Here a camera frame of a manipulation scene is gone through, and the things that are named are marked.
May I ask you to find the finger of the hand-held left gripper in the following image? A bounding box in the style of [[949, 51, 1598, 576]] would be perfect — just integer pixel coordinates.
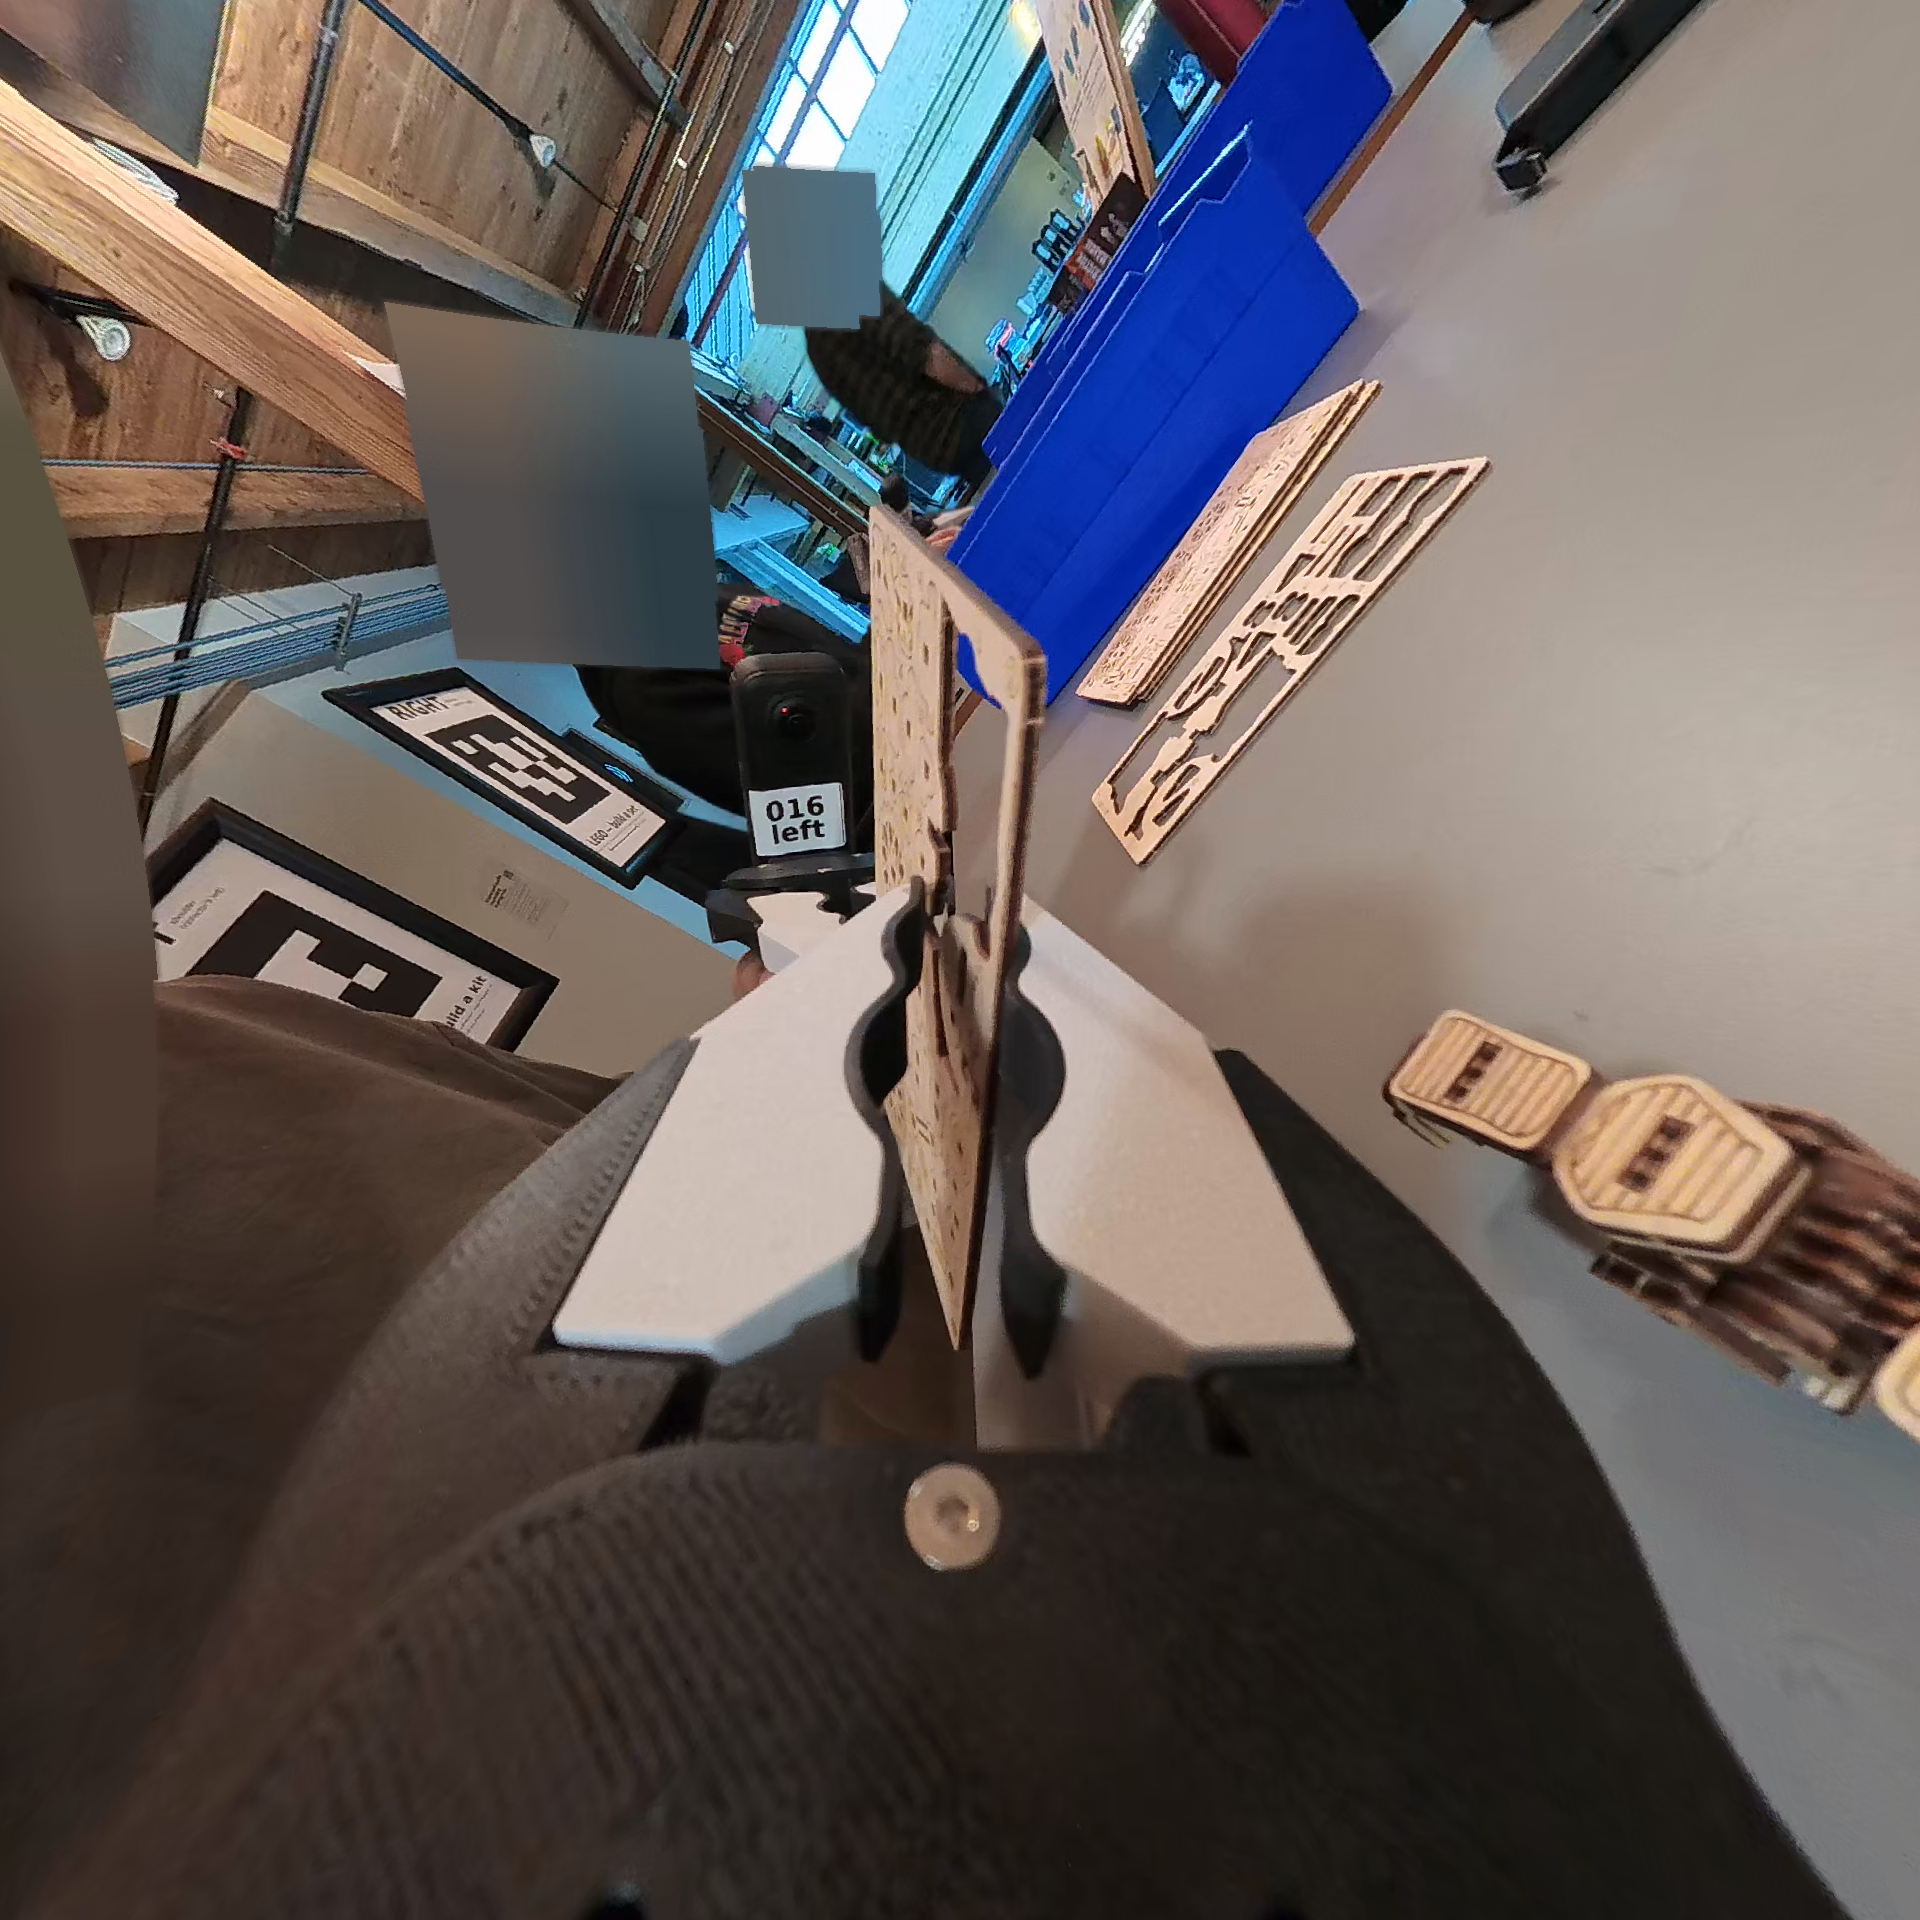
[[755, 897, 887, 980]]

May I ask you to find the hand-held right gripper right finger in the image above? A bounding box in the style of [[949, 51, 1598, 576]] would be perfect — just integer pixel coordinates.
[[975, 903, 1355, 1450]]

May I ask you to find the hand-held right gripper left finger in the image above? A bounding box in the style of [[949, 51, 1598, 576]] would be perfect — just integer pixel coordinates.
[[551, 882, 932, 1367]]

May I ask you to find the wooden puzzle sheet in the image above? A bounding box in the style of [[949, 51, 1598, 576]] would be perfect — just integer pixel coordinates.
[[867, 508, 1047, 1353]]

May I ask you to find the framed marker poster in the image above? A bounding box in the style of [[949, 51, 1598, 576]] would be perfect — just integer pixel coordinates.
[[323, 671, 684, 889], [144, 801, 559, 1051]]

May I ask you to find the person's olive clothing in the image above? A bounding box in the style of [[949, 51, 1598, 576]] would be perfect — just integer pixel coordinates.
[[0, 976, 662, 1920]]

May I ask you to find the stack of wooden puzzle sheets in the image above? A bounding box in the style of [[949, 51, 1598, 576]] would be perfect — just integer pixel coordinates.
[[1077, 380, 1382, 711]]

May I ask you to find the blue plastic bin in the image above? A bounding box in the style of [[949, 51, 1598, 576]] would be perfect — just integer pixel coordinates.
[[949, 128, 1365, 711], [1141, 0, 1397, 226]]

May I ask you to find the wooden robot model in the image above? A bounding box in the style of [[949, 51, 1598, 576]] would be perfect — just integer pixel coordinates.
[[1382, 1008, 1920, 1450]]

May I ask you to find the wooden sign board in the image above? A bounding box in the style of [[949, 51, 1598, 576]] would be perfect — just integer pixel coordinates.
[[1035, 0, 1157, 196]]

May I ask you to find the wooden beam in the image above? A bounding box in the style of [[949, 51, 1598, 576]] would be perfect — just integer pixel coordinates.
[[0, 82, 437, 505]]

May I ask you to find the black case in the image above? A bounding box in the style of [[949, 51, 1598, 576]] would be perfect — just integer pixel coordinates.
[[1492, 0, 1712, 196]]

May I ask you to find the empty wooden sheet frame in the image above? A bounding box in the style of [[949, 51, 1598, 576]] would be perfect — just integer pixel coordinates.
[[1092, 455, 1490, 866]]

